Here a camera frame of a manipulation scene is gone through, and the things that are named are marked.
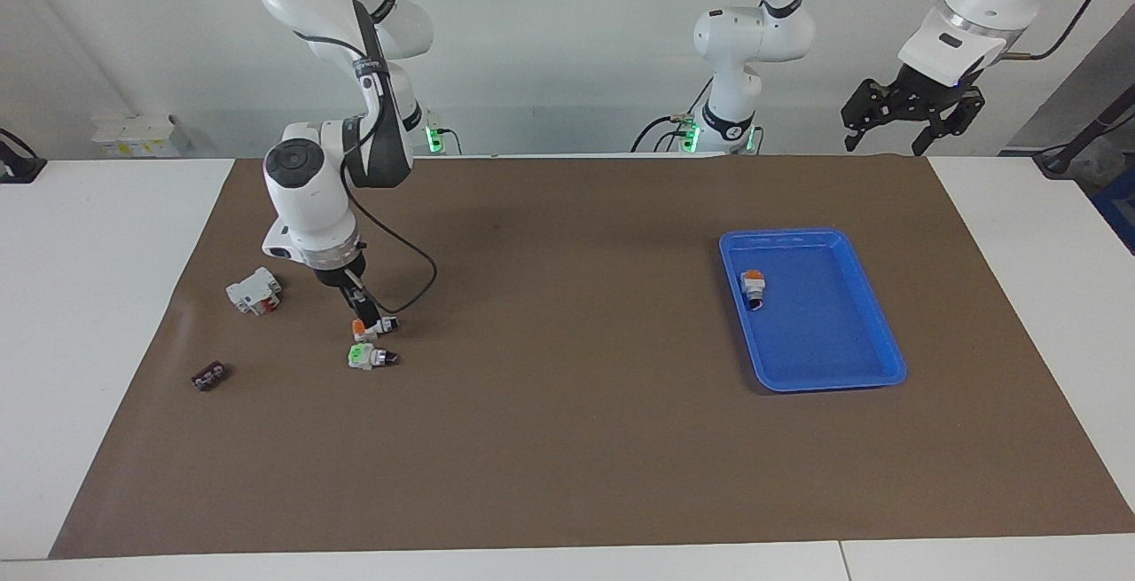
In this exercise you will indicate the white cardboard box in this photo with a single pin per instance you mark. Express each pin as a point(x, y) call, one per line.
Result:
point(137, 133)

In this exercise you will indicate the blue plastic tray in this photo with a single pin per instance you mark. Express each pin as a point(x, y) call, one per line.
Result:
point(825, 333)

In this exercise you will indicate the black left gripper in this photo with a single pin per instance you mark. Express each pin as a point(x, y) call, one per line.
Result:
point(927, 86)

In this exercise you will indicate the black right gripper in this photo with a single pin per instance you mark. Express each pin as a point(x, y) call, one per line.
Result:
point(339, 276)

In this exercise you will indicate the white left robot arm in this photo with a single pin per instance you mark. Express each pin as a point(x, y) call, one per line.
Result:
point(754, 31)

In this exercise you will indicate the black terminal block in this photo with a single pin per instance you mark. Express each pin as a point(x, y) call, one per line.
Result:
point(211, 377)

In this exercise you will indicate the black stand pole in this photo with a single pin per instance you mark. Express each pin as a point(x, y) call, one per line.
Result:
point(1086, 133)

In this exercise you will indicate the orange push button switch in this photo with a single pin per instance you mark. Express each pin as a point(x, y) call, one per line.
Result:
point(383, 327)
point(753, 288)

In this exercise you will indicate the brown table mat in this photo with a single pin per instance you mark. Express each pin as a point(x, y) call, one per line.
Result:
point(567, 439)

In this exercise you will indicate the black clamp mount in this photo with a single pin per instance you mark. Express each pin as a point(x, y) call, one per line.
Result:
point(19, 166)

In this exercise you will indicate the white circuit breaker red lever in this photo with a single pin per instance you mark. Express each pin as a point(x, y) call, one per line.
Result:
point(253, 293)

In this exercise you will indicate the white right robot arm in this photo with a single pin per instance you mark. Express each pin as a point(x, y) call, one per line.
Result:
point(301, 200)

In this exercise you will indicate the blue crate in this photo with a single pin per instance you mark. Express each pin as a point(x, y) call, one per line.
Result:
point(1119, 208)

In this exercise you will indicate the green push button switch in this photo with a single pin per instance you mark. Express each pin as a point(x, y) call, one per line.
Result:
point(363, 357)

